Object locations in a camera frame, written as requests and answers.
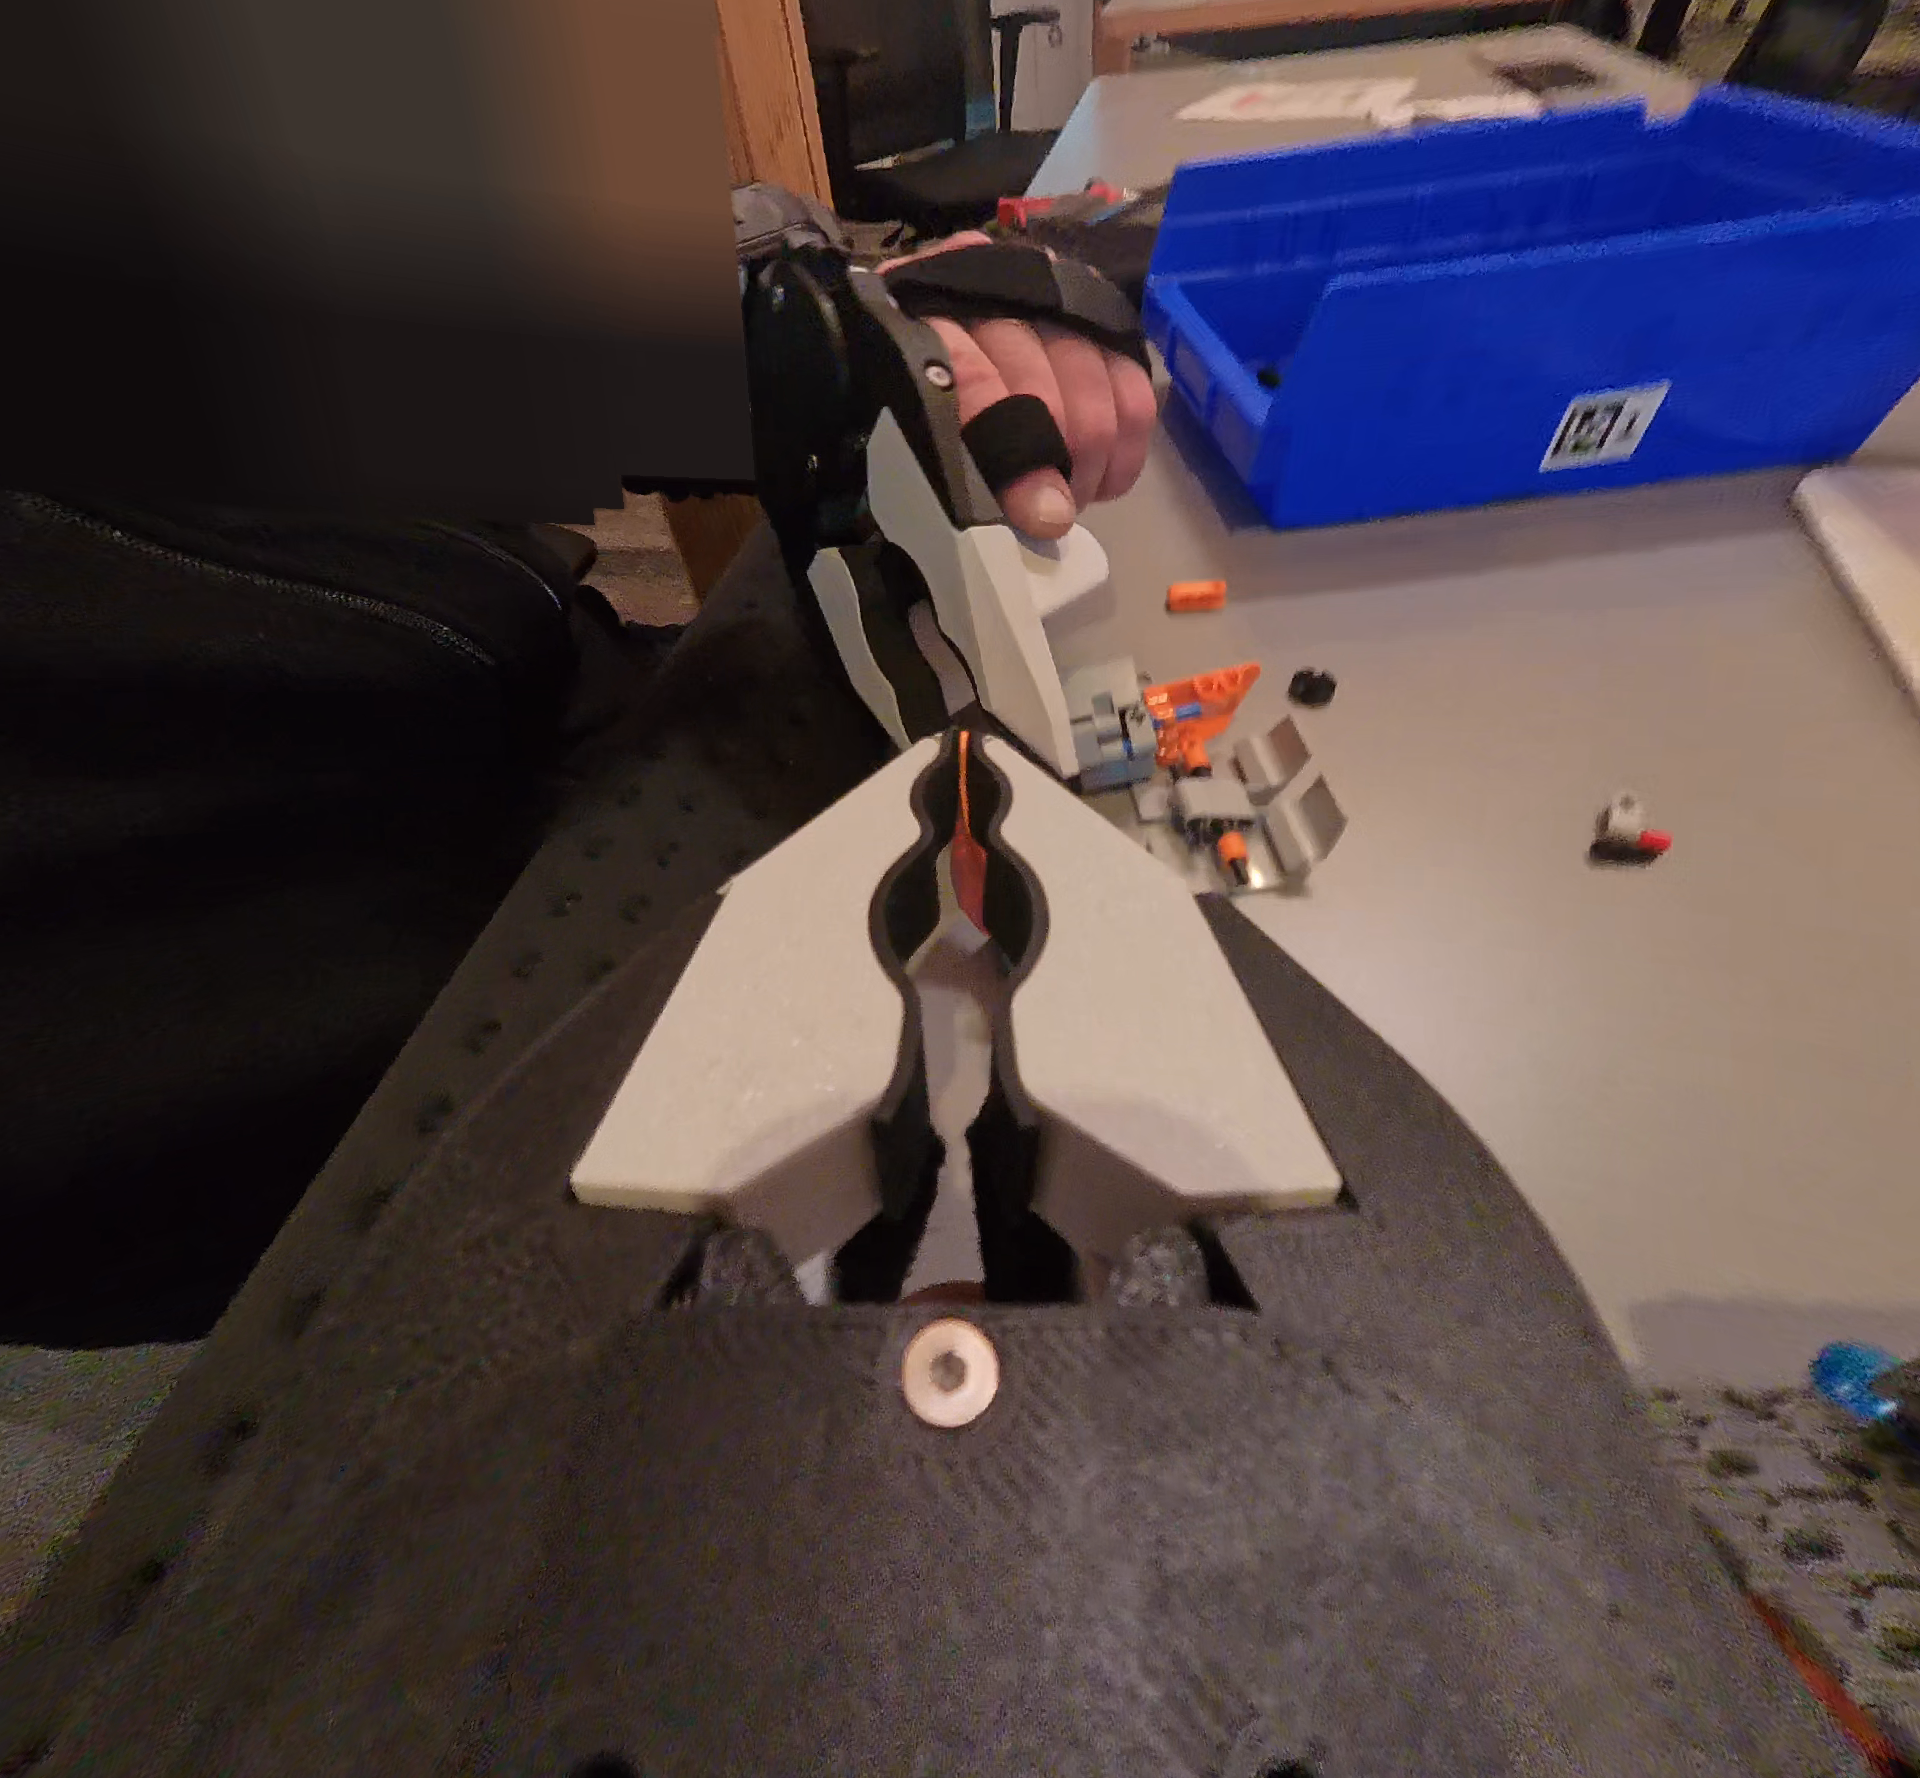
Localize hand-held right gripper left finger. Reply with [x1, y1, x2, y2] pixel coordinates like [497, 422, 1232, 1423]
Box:
[571, 736, 962, 1264]

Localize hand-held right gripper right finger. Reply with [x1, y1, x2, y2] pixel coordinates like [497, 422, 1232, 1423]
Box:
[972, 748, 1345, 1223]

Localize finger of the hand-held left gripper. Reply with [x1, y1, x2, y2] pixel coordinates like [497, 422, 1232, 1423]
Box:
[868, 420, 1113, 779]
[806, 540, 962, 756]

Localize grey hinged brick piece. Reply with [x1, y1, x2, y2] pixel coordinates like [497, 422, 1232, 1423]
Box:
[1069, 656, 1158, 793]

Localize orange panel brick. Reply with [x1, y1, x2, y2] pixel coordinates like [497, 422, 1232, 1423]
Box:
[949, 730, 995, 939]

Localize grey orange brick assembly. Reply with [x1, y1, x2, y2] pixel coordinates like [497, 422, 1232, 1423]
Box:
[1138, 665, 1345, 895]

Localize black perforated foam pad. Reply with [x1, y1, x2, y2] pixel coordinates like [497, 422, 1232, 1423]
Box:
[0, 533, 932, 1778]

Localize black office chair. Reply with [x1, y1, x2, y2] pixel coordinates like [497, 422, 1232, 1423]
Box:
[783, 0, 1060, 229]

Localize white trash bin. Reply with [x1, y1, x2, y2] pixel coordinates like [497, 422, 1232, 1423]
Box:
[990, 0, 1104, 138]

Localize person's black clothing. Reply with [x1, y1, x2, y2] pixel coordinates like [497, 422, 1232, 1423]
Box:
[0, 489, 598, 1343]

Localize white paper sheet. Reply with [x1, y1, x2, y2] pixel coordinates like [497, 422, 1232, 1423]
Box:
[1182, 77, 1424, 132]

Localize blue bin with white tag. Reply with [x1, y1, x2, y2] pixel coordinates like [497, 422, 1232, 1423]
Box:
[1146, 79, 1920, 528]

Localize blue translucent round brick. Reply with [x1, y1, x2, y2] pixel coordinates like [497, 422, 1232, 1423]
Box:
[1812, 1341, 1910, 1427]

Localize tracked toy brick robot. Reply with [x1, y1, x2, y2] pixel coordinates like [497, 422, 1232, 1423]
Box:
[1650, 1358, 1920, 1778]

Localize white tablet stand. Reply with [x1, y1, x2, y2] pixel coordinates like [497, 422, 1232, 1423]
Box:
[1793, 464, 1920, 714]

